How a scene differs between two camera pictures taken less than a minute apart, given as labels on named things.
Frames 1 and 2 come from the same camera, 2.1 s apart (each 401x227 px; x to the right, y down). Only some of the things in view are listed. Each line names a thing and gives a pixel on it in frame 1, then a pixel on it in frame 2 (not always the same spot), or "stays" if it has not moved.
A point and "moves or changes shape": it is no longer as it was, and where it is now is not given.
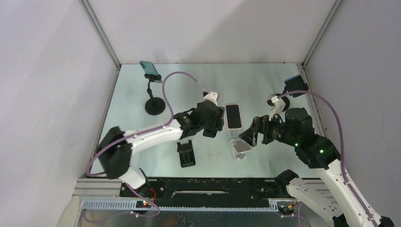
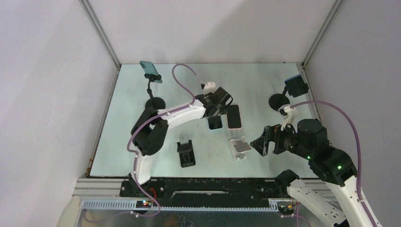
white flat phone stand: (239, 149) stays
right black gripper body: (279, 133) → (284, 139)
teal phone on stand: (149, 68) stays
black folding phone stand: (186, 154) stays
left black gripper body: (211, 124) → (220, 110)
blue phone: (296, 83) stays
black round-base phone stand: (285, 100) moves or changes shape
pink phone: (233, 117) stays
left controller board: (143, 204) stays
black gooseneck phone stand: (154, 106) stays
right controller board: (286, 210) stays
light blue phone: (209, 132) moves or changes shape
